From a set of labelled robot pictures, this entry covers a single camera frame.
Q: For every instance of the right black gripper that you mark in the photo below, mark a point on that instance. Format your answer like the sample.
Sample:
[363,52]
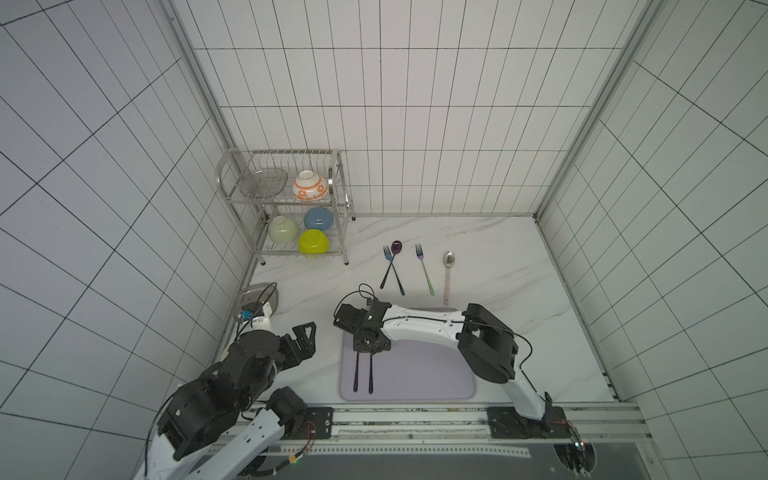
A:
[367,345]

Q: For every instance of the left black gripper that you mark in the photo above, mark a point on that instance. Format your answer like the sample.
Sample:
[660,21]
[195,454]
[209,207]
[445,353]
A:
[306,347]

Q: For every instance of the blue fork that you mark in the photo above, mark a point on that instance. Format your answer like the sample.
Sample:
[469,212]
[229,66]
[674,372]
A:
[399,283]

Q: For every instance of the purple magenta spoon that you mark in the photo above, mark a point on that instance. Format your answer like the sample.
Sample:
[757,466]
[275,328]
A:
[390,251]

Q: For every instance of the dark purple fork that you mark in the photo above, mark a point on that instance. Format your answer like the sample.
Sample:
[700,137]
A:
[355,387]

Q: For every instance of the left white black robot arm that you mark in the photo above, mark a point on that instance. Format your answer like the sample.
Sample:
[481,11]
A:
[199,412]

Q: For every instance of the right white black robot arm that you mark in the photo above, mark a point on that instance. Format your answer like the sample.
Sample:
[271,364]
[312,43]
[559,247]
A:
[487,346]

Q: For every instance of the grey glass plate on table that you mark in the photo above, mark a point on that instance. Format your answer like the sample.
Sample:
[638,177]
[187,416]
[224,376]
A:
[257,300]

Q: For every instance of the lilac rectangular placemat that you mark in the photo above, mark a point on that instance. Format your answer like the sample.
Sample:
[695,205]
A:
[409,371]

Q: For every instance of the lime green bowl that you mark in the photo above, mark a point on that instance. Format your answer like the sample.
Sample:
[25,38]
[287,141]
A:
[313,242]

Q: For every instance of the blue bowl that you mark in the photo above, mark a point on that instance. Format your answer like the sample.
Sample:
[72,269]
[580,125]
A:
[318,218]

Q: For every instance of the pale green bowl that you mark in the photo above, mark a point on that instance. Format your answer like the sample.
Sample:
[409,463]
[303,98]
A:
[283,229]

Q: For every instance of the steel two-tier dish rack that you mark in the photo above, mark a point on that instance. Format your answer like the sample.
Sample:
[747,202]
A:
[254,215]

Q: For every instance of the white orange patterned bowl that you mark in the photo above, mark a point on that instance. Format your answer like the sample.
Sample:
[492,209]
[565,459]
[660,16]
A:
[309,186]

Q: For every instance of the clear glass plate in rack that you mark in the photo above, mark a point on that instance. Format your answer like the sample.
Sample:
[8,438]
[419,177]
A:
[263,183]

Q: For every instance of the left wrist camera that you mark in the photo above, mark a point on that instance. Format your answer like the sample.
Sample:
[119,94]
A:
[258,318]

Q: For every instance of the aluminium mounting rail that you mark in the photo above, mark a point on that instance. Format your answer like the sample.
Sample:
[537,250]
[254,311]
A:
[360,429]

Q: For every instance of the rainbow fork green handle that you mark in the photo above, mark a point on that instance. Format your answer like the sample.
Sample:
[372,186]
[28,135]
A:
[420,255]

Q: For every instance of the silver spoon pink handle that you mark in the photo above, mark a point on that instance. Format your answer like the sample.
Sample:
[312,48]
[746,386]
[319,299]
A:
[449,260]

